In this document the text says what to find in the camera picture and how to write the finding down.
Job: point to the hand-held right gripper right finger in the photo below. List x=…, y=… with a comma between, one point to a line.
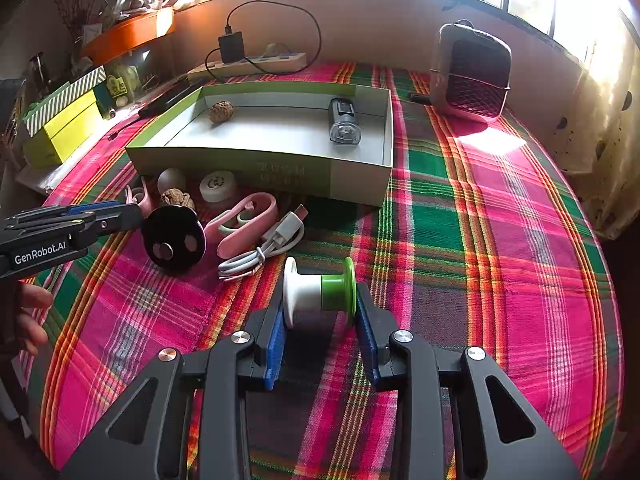
x=367, y=347

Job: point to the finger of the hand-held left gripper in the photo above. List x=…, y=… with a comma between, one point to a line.
x=97, y=207
x=120, y=220

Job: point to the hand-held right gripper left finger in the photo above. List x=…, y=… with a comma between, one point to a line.
x=273, y=347

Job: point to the small pink clip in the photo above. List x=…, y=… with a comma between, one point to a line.
x=142, y=195

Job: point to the black round disc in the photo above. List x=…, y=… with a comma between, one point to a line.
x=172, y=237

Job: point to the white and green spool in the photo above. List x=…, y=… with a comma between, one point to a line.
x=310, y=292

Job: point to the white round case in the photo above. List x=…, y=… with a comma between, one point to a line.
x=218, y=186

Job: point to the pink and grey ear hook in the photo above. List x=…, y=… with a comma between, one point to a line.
x=245, y=222

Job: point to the grey and green cardboard box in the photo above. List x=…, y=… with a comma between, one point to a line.
x=260, y=135

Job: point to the person's left hand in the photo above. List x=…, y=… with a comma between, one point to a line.
x=32, y=300

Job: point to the brown walnut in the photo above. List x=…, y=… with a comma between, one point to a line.
x=221, y=111
x=176, y=198

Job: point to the beige ball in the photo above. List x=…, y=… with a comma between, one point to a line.
x=171, y=180

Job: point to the yellow box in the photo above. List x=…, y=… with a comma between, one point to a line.
x=65, y=135

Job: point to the green label card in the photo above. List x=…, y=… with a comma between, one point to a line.
x=118, y=87

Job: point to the black phone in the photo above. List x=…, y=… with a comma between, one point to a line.
x=170, y=100

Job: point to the orange box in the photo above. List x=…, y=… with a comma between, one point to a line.
x=125, y=35

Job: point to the black charger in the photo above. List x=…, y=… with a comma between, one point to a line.
x=231, y=46

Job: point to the cream power strip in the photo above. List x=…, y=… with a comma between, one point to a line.
x=260, y=65

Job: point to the black and clear bike light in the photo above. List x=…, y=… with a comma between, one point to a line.
x=342, y=120

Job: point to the pink mesh heater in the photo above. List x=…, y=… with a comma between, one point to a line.
x=472, y=75

